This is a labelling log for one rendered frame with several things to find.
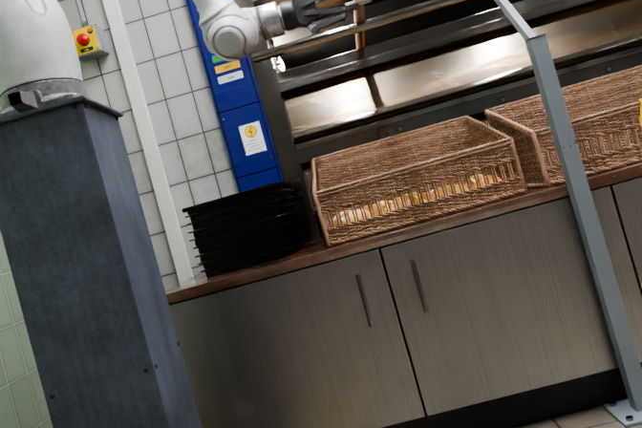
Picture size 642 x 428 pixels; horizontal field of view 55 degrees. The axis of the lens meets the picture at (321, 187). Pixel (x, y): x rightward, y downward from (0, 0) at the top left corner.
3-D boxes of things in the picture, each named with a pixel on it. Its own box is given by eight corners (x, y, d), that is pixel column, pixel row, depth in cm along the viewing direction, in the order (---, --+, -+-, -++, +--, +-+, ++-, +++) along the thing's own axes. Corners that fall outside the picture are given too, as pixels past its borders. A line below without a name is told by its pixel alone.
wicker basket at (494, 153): (331, 236, 213) (310, 159, 213) (490, 192, 210) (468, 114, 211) (325, 248, 164) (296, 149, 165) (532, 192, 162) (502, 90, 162)
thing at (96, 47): (83, 62, 221) (76, 35, 221) (110, 54, 221) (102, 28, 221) (74, 58, 214) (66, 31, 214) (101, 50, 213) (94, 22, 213)
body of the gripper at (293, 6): (279, 6, 166) (312, -4, 165) (288, 36, 166) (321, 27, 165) (275, -3, 159) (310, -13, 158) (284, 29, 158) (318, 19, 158)
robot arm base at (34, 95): (-33, 123, 107) (-42, 92, 107) (27, 137, 129) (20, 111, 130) (68, 95, 107) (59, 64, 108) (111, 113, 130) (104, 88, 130)
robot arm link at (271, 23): (268, 44, 167) (289, 37, 167) (263, 35, 158) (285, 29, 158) (259, 11, 167) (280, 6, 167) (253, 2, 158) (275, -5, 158)
